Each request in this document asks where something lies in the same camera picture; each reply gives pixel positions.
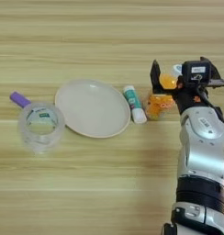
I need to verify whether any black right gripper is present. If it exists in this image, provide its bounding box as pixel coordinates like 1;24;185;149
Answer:
149;55;224;116

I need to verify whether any orange juice bottle white cap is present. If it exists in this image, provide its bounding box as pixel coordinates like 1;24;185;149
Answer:
144;63;187;121

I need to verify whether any clear adhesive tape roll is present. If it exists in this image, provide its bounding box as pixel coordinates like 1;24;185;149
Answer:
17;101;67;155

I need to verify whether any small black box white label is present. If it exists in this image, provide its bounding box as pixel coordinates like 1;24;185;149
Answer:
181;60;212;85

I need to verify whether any green white glue stick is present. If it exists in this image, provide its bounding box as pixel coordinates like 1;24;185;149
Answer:
122;84;148;125

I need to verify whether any round beige plate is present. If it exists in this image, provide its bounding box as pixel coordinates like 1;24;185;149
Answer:
53;78;132;140

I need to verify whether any purple rectangular eraser block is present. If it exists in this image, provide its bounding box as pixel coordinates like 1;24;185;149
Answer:
9;91;32;109

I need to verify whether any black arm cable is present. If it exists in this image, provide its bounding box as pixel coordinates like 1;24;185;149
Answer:
196;82;224;133

